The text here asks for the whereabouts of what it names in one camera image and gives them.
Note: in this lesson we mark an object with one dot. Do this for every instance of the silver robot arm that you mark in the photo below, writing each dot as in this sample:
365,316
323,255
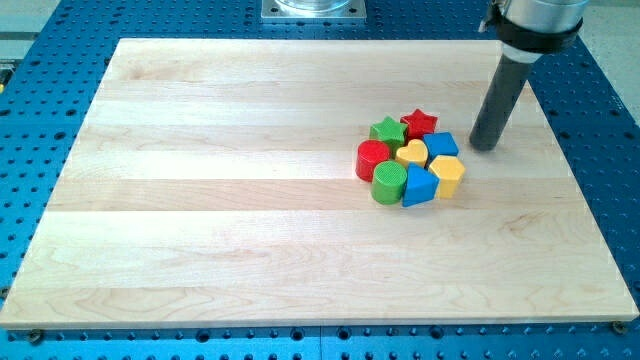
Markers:
529,29

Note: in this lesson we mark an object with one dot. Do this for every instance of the green star block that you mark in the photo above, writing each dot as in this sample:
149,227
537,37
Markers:
390,132

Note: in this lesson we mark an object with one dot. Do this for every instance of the light wooden board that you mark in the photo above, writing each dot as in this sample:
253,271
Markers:
212,184

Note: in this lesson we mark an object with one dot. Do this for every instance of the red star block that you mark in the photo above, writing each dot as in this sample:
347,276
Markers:
418,124

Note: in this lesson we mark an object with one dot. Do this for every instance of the red cylinder block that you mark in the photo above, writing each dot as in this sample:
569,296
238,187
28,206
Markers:
368,155

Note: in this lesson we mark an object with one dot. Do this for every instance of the green cylinder block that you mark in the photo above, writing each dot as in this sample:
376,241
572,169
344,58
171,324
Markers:
388,184

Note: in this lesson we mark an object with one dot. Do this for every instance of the yellow heart block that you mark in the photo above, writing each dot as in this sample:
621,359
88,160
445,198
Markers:
415,152

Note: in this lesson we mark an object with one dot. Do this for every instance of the blue triangle block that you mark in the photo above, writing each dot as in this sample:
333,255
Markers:
421,186

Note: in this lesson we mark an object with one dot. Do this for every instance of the blue cube block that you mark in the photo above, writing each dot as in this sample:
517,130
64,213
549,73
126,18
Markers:
442,143

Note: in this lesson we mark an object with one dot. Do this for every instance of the yellow hexagon block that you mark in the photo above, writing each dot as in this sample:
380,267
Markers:
450,171

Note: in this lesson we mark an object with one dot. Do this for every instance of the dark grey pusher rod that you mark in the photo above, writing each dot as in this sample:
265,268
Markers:
500,99

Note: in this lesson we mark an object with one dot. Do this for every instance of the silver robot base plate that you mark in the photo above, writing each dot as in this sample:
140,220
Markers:
313,9

